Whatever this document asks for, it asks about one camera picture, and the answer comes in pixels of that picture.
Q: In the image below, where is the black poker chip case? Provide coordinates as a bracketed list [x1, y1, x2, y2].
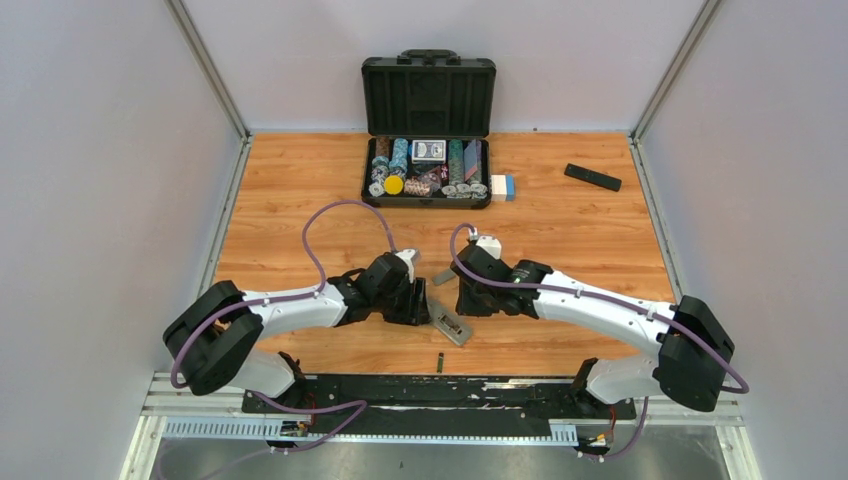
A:
[361, 50, 496, 209]

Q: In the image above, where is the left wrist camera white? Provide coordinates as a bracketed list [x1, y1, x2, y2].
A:
[394, 248, 421, 283]

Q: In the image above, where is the grey remote control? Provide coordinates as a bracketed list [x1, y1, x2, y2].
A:
[427, 297, 473, 347]

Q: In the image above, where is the yellow poker chip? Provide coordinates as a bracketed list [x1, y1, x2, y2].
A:
[383, 175, 405, 195]

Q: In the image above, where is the purple cable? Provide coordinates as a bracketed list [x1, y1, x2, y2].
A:
[169, 199, 400, 391]
[449, 223, 751, 462]

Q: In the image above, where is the green poker chip stack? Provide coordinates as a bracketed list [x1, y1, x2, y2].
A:
[447, 139, 464, 186]

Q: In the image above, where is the black remote control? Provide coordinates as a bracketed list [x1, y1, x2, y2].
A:
[564, 163, 622, 192]

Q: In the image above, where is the white blue card box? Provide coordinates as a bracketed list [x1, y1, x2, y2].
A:
[490, 174, 516, 202]

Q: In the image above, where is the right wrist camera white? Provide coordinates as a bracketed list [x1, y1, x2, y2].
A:
[469, 231, 502, 260]

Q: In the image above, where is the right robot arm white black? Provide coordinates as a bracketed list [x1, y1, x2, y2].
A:
[450, 236, 737, 418]

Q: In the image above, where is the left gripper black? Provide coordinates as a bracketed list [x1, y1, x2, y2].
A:
[374, 277, 434, 328]

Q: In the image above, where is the grey battery cover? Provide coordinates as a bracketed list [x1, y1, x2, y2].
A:
[431, 268, 456, 286]

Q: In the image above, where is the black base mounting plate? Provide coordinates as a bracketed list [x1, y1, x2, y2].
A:
[276, 374, 637, 437]

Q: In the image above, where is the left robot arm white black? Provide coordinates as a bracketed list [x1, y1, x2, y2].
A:
[163, 249, 429, 413]

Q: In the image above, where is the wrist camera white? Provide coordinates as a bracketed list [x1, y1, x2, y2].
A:
[469, 231, 502, 260]
[394, 248, 421, 283]

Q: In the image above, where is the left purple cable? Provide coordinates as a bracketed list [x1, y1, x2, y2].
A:
[169, 199, 400, 391]

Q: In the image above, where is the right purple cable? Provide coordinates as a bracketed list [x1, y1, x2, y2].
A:
[449, 223, 751, 462]

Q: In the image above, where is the teal poker chip stack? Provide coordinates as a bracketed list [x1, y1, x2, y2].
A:
[389, 138, 409, 177]

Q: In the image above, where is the blue playing card deck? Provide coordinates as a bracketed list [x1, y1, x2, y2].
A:
[409, 140, 447, 163]

